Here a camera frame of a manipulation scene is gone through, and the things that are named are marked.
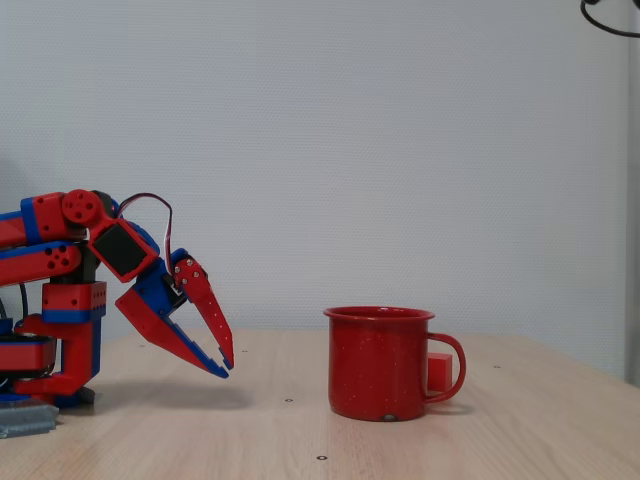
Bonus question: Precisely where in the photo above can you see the red enamel mug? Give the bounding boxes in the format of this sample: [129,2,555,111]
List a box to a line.
[322,306,467,423]

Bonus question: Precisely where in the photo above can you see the grey tape base clamp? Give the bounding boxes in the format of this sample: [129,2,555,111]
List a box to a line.
[0,402,60,440]

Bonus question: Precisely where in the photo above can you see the gripper servo cable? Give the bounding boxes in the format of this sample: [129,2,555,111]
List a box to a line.
[115,193,177,279]

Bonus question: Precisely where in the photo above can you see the black hanging cable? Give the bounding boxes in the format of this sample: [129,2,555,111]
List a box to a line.
[579,0,640,39]

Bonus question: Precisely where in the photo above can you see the red cube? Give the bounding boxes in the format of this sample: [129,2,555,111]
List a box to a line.
[427,352,454,392]

